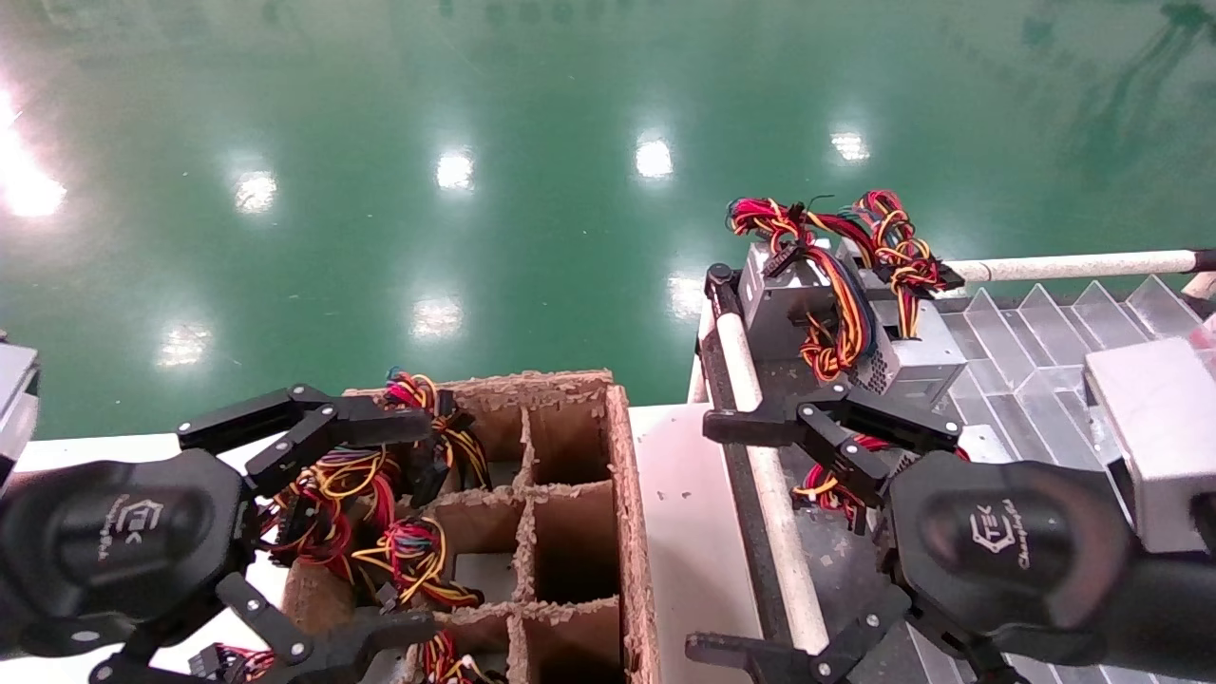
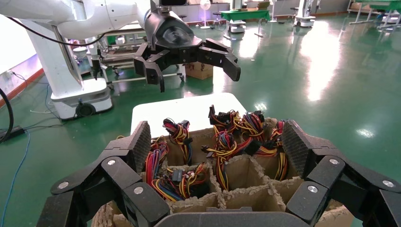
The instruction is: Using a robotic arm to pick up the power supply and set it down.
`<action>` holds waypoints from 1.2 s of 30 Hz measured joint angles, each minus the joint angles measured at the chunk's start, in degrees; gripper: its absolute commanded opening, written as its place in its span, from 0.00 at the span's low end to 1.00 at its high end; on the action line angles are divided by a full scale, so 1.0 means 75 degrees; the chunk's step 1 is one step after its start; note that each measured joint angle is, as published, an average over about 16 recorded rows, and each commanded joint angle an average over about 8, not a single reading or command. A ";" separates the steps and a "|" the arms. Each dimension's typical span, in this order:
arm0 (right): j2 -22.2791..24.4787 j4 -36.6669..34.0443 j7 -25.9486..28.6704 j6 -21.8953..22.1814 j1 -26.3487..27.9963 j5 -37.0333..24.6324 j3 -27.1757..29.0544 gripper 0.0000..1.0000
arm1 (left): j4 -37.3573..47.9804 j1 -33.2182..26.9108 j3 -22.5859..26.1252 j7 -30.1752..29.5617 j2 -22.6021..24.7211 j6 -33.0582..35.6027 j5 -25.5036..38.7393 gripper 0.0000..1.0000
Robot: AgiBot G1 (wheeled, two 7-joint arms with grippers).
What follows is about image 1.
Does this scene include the dark grey power supply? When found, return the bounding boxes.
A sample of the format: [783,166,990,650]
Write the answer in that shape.
[727,195,870,381]

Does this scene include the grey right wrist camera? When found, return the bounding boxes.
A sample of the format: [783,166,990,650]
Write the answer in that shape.
[1083,337,1216,557]

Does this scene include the clear ridged plastic tray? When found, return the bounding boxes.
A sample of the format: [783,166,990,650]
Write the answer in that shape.
[936,275,1216,684]

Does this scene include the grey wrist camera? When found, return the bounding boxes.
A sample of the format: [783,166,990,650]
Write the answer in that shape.
[0,332,41,476]
[1083,337,1216,557]

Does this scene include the black pipe corner joint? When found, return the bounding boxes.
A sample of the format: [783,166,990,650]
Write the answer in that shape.
[705,263,745,319]

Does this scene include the brown cardboard divider box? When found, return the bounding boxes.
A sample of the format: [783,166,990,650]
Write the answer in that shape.
[283,369,662,684]

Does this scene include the long white pipe rail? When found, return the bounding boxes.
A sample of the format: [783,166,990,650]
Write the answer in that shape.
[714,309,829,656]

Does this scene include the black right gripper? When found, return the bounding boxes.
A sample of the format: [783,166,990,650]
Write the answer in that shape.
[684,385,1216,684]

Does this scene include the wire bundles in box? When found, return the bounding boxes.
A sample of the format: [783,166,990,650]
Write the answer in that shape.
[383,369,493,504]

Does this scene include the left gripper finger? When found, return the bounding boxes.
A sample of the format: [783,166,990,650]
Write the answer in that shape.
[178,385,434,497]

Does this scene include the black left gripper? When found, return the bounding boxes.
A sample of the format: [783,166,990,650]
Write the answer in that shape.
[0,451,441,684]

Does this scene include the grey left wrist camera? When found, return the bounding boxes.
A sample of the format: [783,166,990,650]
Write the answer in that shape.
[0,332,41,476]

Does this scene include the short white pipe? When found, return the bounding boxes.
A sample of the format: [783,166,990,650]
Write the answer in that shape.
[688,302,715,405]

